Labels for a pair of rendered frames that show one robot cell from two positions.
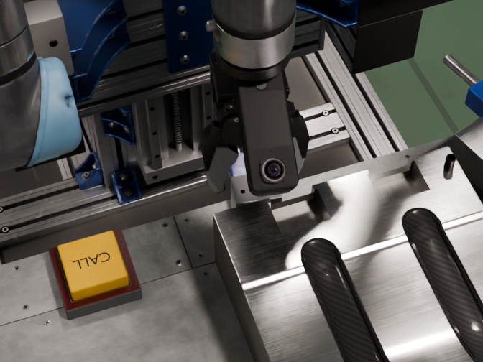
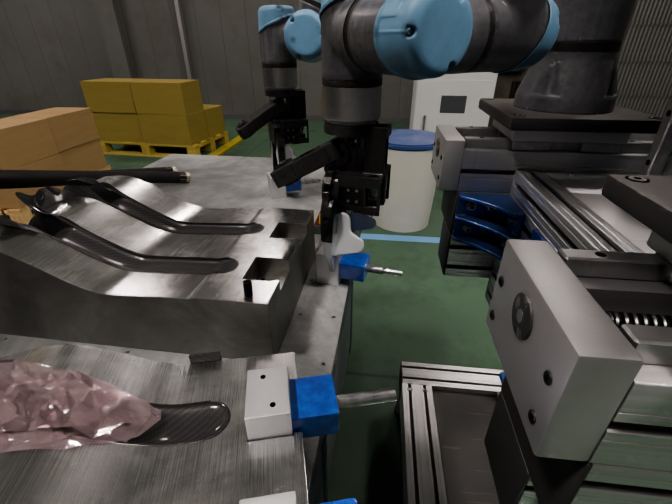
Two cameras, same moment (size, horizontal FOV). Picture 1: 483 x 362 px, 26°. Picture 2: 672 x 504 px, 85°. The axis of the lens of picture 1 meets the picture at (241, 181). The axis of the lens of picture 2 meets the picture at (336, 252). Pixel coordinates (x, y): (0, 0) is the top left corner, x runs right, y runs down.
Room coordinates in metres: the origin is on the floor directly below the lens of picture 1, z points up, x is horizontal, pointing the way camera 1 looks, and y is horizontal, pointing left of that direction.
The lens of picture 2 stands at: (0.88, -0.47, 1.14)
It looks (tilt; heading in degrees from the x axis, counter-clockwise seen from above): 30 degrees down; 117
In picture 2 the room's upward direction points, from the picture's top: straight up
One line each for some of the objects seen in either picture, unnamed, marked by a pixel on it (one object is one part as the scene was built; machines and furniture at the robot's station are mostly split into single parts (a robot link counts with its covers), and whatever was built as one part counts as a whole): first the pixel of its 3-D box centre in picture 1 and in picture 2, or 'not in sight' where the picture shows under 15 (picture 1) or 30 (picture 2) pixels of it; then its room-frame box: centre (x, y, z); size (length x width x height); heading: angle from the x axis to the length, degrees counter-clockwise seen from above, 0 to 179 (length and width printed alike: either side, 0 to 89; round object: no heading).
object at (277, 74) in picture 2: not in sight; (280, 78); (0.36, 0.27, 1.07); 0.08 x 0.08 x 0.05
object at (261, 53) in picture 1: (250, 27); (352, 104); (0.67, -0.01, 1.07); 0.08 x 0.08 x 0.05
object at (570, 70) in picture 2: not in sight; (569, 75); (0.91, 0.31, 1.09); 0.15 x 0.15 x 0.10
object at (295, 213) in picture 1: (297, 218); (289, 241); (0.59, -0.06, 0.87); 0.05 x 0.05 x 0.04; 19
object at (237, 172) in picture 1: (248, 166); (360, 266); (0.69, -0.01, 0.83); 0.13 x 0.05 x 0.05; 9
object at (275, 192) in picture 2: not in sight; (295, 182); (0.38, 0.28, 0.83); 0.13 x 0.05 x 0.05; 47
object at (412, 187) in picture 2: not in sight; (404, 180); (0.17, 1.95, 0.30); 0.49 x 0.49 x 0.60
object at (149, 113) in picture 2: not in sight; (160, 114); (-3.09, 2.69, 0.39); 1.30 x 0.93 x 0.78; 21
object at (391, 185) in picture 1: (394, 189); (268, 280); (0.62, -0.16, 0.87); 0.05 x 0.05 x 0.04; 19
